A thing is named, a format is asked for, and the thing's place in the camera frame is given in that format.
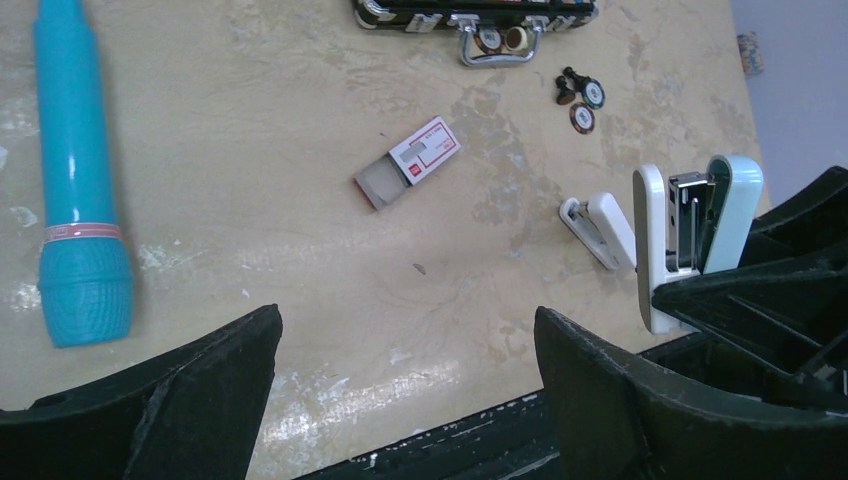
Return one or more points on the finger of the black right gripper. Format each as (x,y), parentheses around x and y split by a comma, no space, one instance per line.
(789,316)
(813,219)

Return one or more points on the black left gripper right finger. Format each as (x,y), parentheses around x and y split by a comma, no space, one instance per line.
(691,408)

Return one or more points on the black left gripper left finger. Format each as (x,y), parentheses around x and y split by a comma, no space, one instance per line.
(191,413)

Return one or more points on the white stapler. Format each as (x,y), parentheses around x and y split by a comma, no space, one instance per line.
(600,224)

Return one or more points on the teal flashlight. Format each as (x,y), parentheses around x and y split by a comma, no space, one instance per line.
(85,276)

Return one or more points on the orange black poker chip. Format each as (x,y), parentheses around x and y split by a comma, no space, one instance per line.
(582,118)

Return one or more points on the red white staple box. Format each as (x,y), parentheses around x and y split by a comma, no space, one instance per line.
(408,163)

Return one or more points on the black poker chip case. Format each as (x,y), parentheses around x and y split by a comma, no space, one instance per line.
(491,33)

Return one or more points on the patterned object at right wall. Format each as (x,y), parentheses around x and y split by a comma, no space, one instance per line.
(750,54)

